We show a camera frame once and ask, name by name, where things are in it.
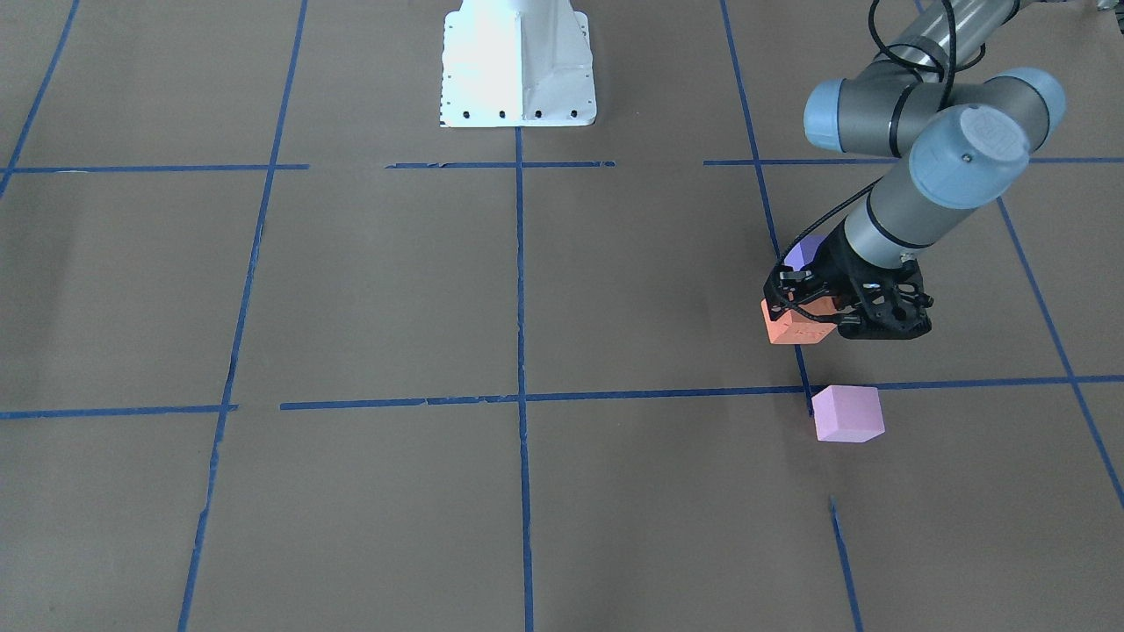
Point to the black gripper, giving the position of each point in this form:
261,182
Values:
834,266

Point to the orange foam block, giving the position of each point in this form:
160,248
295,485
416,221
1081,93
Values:
791,328

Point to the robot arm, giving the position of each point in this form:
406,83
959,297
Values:
956,147

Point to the purple foam block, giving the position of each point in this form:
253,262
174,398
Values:
804,251

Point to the pink foam block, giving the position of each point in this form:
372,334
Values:
848,413

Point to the white pedestal column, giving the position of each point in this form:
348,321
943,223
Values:
517,64

